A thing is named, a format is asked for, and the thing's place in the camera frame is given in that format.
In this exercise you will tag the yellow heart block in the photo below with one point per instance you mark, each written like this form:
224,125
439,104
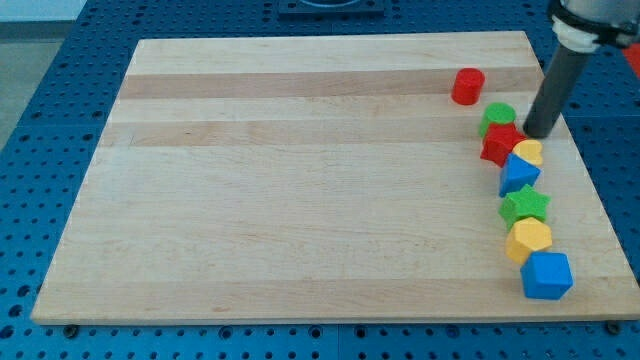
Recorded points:
530,150

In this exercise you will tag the green star block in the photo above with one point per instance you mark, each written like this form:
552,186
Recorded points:
524,203

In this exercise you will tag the green cylinder block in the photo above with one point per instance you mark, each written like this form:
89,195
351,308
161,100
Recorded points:
497,112

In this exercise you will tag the blue triangle block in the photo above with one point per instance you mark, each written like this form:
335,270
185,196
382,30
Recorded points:
516,173

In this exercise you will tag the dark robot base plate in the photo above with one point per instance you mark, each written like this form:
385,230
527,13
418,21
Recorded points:
330,7

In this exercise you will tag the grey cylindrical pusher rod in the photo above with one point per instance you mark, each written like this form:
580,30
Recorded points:
562,73

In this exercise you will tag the yellow hexagon block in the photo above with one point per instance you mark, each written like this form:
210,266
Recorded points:
525,237

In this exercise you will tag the red cylinder block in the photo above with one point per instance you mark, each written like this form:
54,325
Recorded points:
467,86

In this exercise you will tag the red star block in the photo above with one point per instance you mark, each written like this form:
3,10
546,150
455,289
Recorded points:
499,141

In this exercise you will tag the blue cube block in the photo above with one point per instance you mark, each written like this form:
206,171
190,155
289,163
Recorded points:
546,275

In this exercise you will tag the wooden board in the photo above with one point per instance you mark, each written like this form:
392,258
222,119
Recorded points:
319,179

